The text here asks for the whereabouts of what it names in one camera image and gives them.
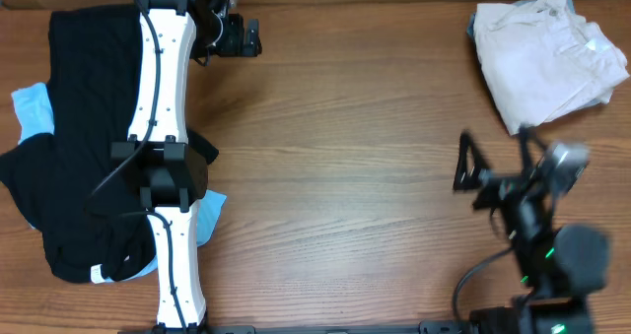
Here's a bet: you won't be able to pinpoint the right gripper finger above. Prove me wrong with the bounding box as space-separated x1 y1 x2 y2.
453 130 491 191
518 125 547 181

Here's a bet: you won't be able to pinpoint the beige khaki shorts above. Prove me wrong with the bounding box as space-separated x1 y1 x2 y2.
474 0 630 135

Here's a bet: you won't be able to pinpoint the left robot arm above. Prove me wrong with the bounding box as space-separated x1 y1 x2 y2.
111 0 262 333

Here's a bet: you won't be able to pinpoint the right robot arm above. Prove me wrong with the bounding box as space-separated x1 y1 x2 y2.
452 126 610 333

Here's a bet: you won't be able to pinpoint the folded light blue jeans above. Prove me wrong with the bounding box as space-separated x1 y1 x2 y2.
466 0 612 109

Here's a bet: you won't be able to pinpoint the light blue garment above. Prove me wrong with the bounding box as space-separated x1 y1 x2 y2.
10 81 228 282

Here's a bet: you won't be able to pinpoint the black t-shirt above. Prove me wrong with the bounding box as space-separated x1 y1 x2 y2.
0 3 221 285

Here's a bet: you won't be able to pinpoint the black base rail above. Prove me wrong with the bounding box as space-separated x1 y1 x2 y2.
124 320 476 334

